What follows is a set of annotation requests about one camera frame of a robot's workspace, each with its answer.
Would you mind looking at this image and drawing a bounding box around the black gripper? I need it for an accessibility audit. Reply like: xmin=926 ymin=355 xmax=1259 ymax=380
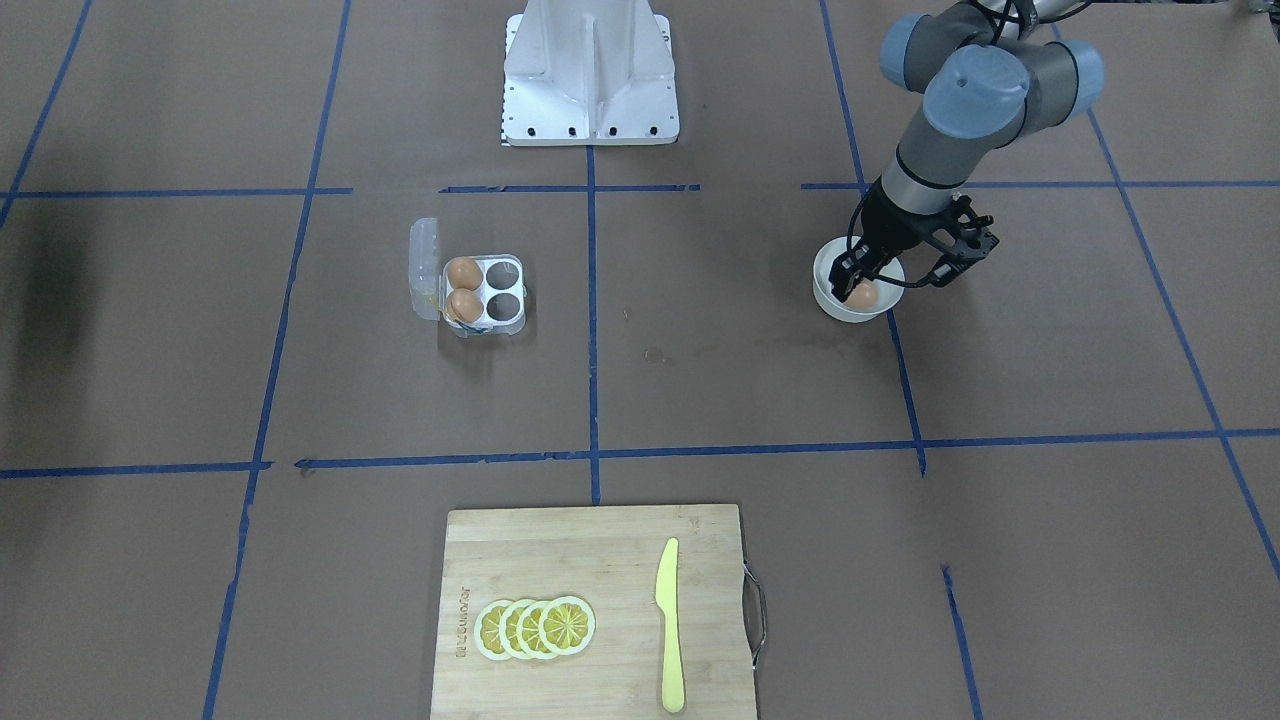
xmin=828 ymin=178 xmax=946 ymax=297

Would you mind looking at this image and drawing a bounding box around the brown egg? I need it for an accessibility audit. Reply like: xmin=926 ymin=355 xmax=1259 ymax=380
xmin=844 ymin=281 xmax=881 ymax=313
xmin=445 ymin=258 xmax=485 ymax=291
xmin=445 ymin=288 xmax=485 ymax=325

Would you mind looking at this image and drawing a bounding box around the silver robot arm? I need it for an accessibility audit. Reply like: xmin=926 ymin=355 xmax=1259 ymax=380
xmin=822 ymin=1 xmax=1106 ymax=302

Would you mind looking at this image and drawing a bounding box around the clear plastic egg box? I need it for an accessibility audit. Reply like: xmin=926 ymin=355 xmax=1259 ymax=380
xmin=407 ymin=217 xmax=529 ymax=338

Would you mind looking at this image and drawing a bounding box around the brown egg in box front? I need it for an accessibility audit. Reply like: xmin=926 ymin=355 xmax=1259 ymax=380
xmin=445 ymin=288 xmax=485 ymax=325

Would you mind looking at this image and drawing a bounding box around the white bowl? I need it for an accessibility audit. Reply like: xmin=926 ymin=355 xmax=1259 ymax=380
xmin=812 ymin=236 xmax=905 ymax=323

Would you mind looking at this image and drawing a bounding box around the wooden cutting board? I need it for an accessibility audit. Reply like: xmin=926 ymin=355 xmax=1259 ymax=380
xmin=429 ymin=503 xmax=758 ymax=719

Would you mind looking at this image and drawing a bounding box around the yellow plastic knife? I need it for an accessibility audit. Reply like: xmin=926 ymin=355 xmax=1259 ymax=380
xmin=654 ymin=537 xmax=686 ymax=715

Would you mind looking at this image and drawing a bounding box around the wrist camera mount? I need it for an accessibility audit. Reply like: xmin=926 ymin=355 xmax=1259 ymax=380
xmin=923 ymin=193 xmax=1000 ymax=288

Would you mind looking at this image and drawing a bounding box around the white pedestal column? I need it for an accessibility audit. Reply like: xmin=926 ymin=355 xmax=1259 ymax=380
xmin=500 ymin=1 xmax=681 ymax=147

